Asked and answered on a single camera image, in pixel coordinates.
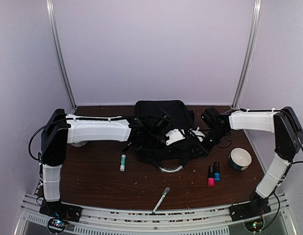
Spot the blue white ceramic bowl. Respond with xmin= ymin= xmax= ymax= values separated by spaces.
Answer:
xmin=228 ymin=148 xmax=252 ymax=171

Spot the pink capped black highlighter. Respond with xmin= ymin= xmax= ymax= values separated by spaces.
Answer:
xmin=208 ymin=165 xmax=215 ymax=187

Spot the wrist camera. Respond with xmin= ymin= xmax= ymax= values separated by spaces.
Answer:
xmin=201 ymin=107 xmax=220 ymax=128
xmin=151 ymin=115 xmax=172 ymax=133

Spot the left aluminium corner post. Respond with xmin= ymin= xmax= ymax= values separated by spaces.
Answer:
xmin=46 ymin=0 xmax=77 ymax=112

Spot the black student backpack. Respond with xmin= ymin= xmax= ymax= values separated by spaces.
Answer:
xmin=133 ymin=100 xmax=208 ymax=173

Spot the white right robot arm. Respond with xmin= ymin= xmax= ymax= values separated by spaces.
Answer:
xmin=201 ymin=106 xmax=303 ymax=216

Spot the blue capped black highlighter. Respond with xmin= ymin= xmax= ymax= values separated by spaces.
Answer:
xmin=214 ymin=161 xmax=221 ymax=181

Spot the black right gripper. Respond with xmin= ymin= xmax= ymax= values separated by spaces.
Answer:
xmin=193 ymin=127 xmax=229 ymax=158

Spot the thin green white pen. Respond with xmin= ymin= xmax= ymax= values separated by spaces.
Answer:
xmin=151 ymin=187 xmax=170 ymax=214

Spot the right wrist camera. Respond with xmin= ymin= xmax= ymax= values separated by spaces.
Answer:
xmin=201 ymin=107 xmax=220 ymax=128

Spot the aluminium corner post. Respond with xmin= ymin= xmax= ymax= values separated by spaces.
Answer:
xmin=46 ymin=0 xmax=77 ymax=112
xmin=231 ymin=0 xmax=263 ymax=109

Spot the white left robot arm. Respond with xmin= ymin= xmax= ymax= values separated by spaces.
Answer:
xmin=36 ymin=109 xmax=164 ymax=217

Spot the right aluminium corner post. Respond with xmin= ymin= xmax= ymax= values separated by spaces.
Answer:
xmin=231 ymin=0 xmax=263 ymax=109

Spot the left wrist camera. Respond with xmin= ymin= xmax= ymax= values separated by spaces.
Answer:
xmin=151 ymin=115 xmax=172 ymax=133

